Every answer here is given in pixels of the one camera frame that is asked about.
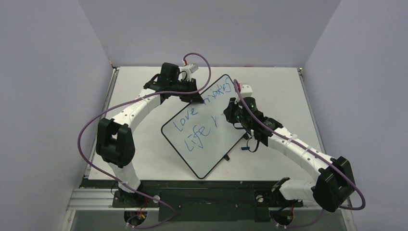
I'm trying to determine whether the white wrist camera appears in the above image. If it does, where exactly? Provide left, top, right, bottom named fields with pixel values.
left=238, top=83, right=253, bottom=98
left=180, top=64, right=199, bottom=81

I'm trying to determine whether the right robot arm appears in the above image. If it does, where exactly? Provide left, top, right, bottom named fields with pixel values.
left=223, top=97, right=355, bottom=212

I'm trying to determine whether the purple camera cable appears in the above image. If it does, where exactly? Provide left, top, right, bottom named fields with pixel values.
left=77, top=52, right=212, bottom=230
left=233, top=79, right=367, bottom=229

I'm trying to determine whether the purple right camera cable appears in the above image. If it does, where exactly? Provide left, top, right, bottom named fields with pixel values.
left=233, top=79, right=367, bottom=229

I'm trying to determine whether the aluminium frame rail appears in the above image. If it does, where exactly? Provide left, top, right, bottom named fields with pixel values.
left=65, top=187, right=354, bottom=213

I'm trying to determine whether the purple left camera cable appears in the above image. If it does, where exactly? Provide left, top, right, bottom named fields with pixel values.
left=77, top=52, right=212, bottom=230

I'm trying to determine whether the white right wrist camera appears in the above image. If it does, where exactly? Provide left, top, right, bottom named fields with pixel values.
left=238, top=83, right=253, bottom=98

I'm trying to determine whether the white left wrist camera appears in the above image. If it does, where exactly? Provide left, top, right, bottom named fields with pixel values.
left=180, top=64, right=199, bottom=81

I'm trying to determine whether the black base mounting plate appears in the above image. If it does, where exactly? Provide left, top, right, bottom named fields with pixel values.
left=80, top=179, right=303, bottom=224

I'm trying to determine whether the black framed whiteboard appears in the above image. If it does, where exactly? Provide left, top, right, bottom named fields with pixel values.
left=161, top=74, right=245, bottom=179

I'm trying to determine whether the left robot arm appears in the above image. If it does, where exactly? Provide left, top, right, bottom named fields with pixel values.
left=96, top=63, right=204, bottom=207

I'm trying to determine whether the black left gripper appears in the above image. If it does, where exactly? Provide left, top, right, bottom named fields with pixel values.
left=171, top=79, right=204, bottom=104

